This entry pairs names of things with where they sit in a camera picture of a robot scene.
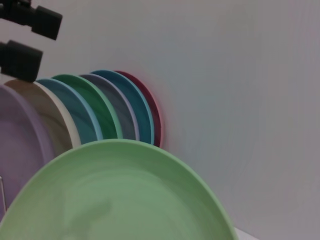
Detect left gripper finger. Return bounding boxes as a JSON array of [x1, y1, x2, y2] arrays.
[[0, 39, 44, 84], [0, 0, 64, 41]]

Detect light green plate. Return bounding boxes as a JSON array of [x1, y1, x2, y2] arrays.
[[0, 138, 235, 240]]

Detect beige plate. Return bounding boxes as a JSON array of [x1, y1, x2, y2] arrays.
[[3, 79, 82, 151]]

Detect blue plate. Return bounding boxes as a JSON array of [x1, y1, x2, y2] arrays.
[[35, 78, 104, 144]]

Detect lilac purple plate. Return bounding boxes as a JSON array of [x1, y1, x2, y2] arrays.
[[0, 84, 56, 216]]

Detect dark green plate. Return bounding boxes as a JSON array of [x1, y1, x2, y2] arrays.
[[51, 73, 124, 140]]

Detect grey lavender plate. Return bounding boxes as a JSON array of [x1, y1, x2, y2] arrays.
[[78, 73, 141, 142]]

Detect teal plate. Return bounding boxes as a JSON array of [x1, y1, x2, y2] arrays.
[[89, 69, 156, 146]]

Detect red plate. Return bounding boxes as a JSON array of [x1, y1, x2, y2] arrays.
[[113, 69, 166, 149]]

